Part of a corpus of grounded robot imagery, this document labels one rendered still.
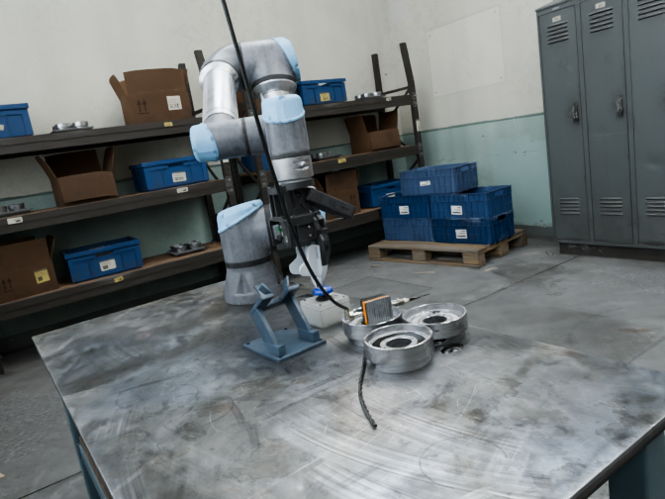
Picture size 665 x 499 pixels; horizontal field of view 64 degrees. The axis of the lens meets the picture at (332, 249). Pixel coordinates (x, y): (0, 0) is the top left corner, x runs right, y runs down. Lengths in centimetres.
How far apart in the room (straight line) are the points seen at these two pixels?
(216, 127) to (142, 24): 400
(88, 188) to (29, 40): 127
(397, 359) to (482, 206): 374
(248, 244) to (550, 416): 82
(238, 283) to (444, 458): 80
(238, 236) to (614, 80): 336
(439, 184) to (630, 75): 159
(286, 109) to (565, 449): 68
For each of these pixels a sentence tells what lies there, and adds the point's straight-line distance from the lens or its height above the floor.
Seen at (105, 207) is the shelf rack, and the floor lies 95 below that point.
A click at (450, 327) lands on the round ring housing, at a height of 83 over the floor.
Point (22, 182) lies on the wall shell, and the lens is 467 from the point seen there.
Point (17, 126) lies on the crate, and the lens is 421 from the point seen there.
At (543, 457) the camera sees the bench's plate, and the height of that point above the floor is 80.
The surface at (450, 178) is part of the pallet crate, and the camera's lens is 462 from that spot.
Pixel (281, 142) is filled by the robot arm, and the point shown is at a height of 116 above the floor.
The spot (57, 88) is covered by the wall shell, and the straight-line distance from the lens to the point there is 478.
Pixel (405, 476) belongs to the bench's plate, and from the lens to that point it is 59.
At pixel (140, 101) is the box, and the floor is 167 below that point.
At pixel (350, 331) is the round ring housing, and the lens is 91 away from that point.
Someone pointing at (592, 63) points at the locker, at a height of 140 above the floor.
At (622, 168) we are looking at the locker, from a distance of 424.
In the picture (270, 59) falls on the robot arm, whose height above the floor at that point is 136.
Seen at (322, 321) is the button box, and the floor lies 82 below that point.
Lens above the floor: 114
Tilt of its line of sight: 11 degrees down
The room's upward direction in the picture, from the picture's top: 9 degrees counter-clockwise
